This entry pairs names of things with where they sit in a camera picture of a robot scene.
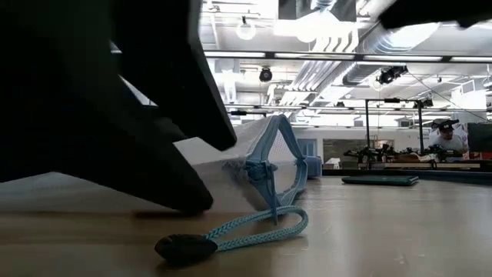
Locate person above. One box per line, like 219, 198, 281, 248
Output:
428, 118, 470, 153

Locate overhead light bar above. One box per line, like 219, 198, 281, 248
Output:
203, 49, 492, 65

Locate clear blue-trimmed zip pouch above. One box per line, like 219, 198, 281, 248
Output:
0, 114, 310, 267

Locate black monitor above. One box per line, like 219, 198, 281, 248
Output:
467, 122, 492, 153

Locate black ceiling spotlight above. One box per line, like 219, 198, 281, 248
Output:
375, 65, 409, 85

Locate round white pendant lamp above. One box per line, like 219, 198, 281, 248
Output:
235, 15, 258, 42

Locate background robot workstation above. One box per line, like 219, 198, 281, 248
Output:
341, 142, 492, 171

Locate silver ventilation duct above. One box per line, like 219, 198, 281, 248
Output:
291, 0, 443, 93

